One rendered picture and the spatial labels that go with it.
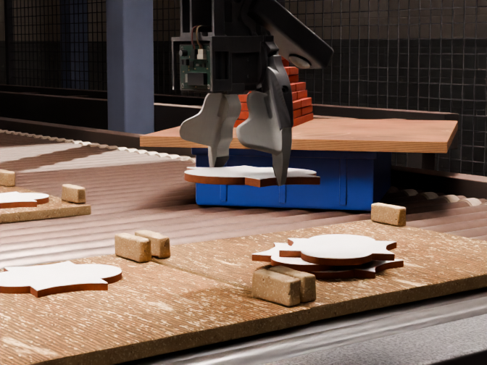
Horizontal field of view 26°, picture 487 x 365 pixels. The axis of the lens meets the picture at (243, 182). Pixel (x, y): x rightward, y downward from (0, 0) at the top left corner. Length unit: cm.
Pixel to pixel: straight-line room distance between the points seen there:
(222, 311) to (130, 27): 205
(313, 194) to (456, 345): 78
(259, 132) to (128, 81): 200
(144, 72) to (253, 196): 132
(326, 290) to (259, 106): 21
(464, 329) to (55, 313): 39
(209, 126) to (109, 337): 28
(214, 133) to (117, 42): 193
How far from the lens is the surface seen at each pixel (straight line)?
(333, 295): 107
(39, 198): 171
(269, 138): 101
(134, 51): 300
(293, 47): 108
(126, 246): 125
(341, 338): 100
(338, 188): 172
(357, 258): 114
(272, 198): 174
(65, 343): 91
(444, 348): 98
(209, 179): 101
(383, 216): 151
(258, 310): 101
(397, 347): 97
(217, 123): 109
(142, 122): 302
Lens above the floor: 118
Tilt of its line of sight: 7 degrees down
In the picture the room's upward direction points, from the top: straight up
